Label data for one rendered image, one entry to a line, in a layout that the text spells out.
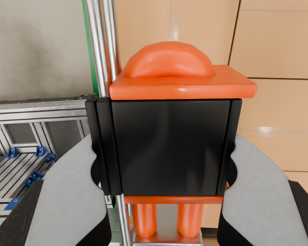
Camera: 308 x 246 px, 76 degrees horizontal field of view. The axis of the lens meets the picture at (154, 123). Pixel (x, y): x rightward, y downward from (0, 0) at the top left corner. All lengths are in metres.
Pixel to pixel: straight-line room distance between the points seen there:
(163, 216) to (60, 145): 1.20
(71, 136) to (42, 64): 0.48
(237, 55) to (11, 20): 1.22
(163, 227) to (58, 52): 1.26
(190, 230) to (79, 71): 1.23
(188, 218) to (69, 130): 1.15
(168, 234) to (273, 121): 0.72
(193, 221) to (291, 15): 0.69
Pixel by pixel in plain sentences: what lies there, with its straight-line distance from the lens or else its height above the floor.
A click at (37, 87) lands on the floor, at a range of 1.50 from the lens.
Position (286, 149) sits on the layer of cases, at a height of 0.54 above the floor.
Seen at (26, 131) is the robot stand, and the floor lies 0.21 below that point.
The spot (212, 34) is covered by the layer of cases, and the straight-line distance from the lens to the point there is 0.70.
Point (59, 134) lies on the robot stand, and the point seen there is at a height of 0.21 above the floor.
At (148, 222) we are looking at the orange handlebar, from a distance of 0.19.
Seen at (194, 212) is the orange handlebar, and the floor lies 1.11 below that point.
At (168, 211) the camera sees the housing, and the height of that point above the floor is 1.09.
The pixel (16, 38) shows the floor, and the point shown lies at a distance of 1.48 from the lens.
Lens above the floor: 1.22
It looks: 63 degrees down
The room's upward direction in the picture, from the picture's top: 177 degrees counter-clockwise
